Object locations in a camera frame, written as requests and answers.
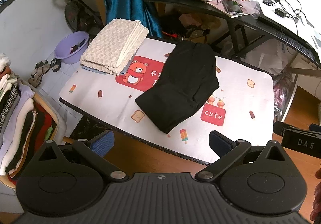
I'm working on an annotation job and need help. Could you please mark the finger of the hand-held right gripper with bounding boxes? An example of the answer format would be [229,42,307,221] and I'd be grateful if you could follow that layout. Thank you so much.
[273,121,293,137]

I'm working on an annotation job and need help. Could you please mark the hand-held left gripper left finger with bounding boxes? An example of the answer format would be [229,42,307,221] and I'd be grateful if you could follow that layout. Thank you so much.
[36,130,128,183]

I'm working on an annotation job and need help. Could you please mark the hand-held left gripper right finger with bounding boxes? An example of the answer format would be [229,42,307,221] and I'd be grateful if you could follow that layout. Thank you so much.
[195,130,288,182]

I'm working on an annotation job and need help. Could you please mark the black pants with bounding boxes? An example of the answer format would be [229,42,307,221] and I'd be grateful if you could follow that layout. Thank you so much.
[135,41,220,135]

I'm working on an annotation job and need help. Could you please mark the stack of folded clothes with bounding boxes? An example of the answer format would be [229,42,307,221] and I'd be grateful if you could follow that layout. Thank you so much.
[0,53,55,180]

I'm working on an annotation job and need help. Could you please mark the person's right hand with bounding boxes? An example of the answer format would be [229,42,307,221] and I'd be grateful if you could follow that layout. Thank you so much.
[310,161,321,222]

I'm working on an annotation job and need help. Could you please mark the bear print table cover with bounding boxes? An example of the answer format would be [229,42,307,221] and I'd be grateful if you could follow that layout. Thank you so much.
[58,36,274,166]

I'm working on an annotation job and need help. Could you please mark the pink plastic bag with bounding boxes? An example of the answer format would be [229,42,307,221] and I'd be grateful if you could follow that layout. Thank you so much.
[272,68,294,115]

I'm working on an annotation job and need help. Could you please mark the white plastic bag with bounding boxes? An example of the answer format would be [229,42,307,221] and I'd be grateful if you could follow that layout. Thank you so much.
[223,38,294,74]

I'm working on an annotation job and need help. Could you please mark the black slipper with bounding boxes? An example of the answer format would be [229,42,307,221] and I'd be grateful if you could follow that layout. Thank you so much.
[51,57,62,73]

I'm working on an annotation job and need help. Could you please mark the grey sandal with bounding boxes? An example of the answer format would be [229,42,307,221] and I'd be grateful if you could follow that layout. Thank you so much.
[27,73,44,88]
[31,60,49,78]

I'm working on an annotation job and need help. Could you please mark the cream textured folded blanket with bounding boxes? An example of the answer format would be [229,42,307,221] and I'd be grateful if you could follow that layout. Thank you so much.
[80,19,149,76]

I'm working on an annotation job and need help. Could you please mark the purple plastic basin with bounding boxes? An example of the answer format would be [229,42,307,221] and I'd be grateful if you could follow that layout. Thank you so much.
[54,31,90,65]

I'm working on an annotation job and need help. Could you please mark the small dark item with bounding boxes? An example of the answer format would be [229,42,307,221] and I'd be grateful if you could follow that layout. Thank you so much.
[70,39,86,53]

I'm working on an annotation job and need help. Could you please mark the brown bag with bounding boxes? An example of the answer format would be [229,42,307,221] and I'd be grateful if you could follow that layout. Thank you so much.
[179,13,221,39]

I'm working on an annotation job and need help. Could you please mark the black tablet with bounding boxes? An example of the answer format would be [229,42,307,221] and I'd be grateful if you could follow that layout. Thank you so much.
[222,0,245,15]

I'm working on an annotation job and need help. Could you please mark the pink notebook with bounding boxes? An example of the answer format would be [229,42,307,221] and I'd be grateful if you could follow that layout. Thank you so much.
[204,0,252,18]

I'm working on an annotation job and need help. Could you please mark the black desk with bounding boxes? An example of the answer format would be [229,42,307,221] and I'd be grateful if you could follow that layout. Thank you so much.
[143,0,321,124]

